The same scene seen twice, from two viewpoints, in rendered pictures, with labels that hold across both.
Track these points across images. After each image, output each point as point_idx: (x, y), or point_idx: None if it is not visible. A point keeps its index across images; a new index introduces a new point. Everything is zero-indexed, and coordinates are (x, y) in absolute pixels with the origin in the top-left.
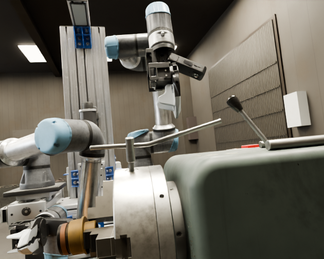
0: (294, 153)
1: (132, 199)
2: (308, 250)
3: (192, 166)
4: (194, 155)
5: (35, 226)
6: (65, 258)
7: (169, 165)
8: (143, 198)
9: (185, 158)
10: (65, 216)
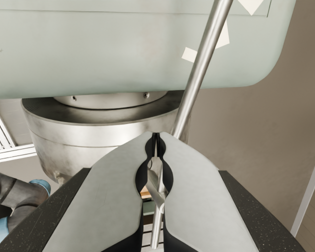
0: None
1: (185, 141)
2: None
3: (241, 82)
4: (155, 59)
5: None
6: (40, 181)
7: (9, 97)
8: (187, 130)
9: (122, 74)
10: (14, 220)
